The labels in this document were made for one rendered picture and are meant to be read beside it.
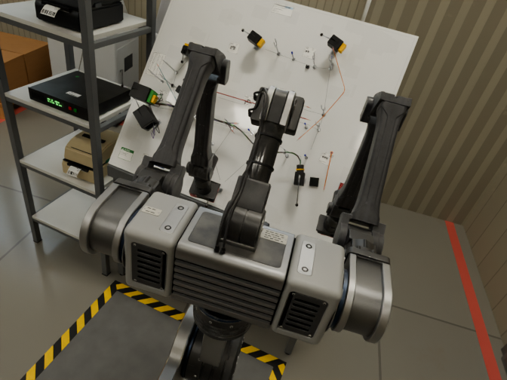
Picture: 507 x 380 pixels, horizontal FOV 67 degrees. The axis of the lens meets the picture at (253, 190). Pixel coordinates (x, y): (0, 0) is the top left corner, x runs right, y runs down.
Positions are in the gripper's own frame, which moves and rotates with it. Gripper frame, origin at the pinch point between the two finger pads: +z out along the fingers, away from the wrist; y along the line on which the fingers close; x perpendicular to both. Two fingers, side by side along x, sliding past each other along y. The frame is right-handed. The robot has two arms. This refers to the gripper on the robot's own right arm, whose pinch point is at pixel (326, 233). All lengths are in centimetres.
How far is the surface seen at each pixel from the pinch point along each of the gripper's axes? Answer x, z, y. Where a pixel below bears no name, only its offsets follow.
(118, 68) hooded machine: -150, 135, 200
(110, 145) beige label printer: -29, 40, 119
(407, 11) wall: -198, 47, -27
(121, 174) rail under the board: -11, 29, 100
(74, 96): -36, 11, 132
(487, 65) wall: -187, 66, -94
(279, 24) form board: -89, -13, 44
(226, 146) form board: -33, 13, 52
